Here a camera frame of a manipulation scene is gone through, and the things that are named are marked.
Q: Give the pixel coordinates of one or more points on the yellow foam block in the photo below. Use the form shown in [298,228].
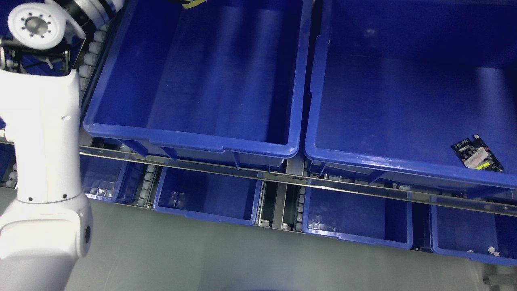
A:
[188,4]

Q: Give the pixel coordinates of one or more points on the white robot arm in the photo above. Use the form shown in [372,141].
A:
[48,227]

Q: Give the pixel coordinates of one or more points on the metal shelf rack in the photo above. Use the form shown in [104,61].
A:
[436,197]

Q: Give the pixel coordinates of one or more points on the blue plastic bin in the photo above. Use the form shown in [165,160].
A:
[484,237]
[396,82]
[221,82]
[113,181]
[358,218]
[208,196]

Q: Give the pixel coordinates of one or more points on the black circuit board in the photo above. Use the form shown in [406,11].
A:
[475,154]

